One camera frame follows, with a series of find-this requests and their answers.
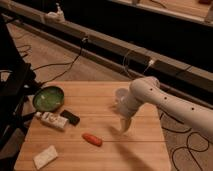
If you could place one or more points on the white object on rail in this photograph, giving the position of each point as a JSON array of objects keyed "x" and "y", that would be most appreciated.
[{"x": 58, "y": 15}]

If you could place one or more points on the white sponge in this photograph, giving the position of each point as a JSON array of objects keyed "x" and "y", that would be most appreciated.
[{"x": 45, "y": 157}]

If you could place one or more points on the green ceramic bowl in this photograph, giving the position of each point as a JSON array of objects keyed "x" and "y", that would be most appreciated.
[{"x": 48, "y": 99}]

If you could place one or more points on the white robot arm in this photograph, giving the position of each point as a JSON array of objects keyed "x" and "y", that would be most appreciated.
[{"x": 147, "y": 90}]

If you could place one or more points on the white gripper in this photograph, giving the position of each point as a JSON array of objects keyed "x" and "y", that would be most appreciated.
[{"x": 125, "y": 116}]

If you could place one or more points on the small white cup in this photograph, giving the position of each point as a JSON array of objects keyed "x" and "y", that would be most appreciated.
[{"x": 120, "y": 94}]

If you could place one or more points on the black tripod stand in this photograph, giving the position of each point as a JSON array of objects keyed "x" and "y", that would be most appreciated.
[{"x": 20, "y": 83}]

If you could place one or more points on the black rectangular block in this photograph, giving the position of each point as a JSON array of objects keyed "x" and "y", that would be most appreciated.
[{"x": 73, "y": 119}]

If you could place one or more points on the orange carrot toy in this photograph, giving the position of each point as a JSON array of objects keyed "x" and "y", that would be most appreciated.
[{"x": 92, "y": 139}]

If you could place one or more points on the white plug on rail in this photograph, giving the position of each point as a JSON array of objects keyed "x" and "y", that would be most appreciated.
[{"x": 150, "y": 63}]

